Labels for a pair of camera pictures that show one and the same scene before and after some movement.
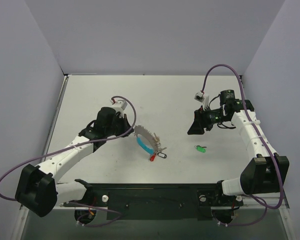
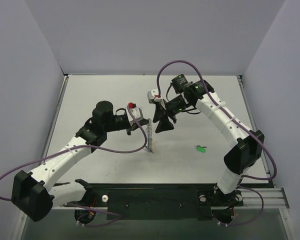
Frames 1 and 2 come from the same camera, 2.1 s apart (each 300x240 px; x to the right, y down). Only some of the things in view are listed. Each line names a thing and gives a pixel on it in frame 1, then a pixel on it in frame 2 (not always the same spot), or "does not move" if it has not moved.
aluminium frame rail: x=245 y=203 does not move
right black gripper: x=200 y=120 to x=163 y=111
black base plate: x=156 y=201 does not move
